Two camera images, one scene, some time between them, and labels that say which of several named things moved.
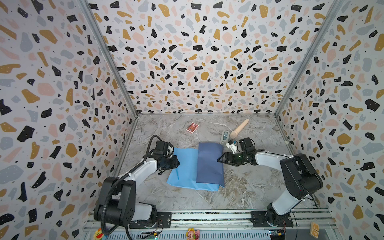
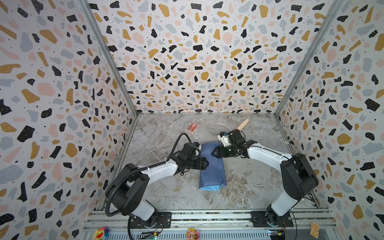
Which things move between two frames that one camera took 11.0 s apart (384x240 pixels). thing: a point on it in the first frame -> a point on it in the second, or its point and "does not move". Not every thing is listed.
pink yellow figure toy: x=191 y=234 does not move
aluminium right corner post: x=335 y=6 does not move
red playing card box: x=192 y=127 does not move
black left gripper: x=174 y=164 -> x=199 y=160
